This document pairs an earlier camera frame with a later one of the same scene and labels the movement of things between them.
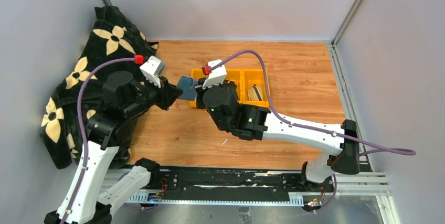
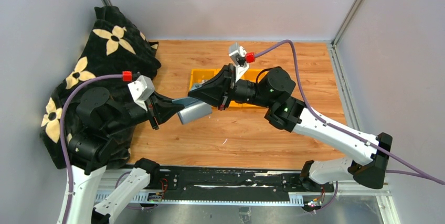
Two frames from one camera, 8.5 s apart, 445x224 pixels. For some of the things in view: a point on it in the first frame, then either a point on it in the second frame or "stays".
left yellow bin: [196, 73] stays
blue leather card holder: [189, 91] to [193, 109]
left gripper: [167, 93] to [162, 107]
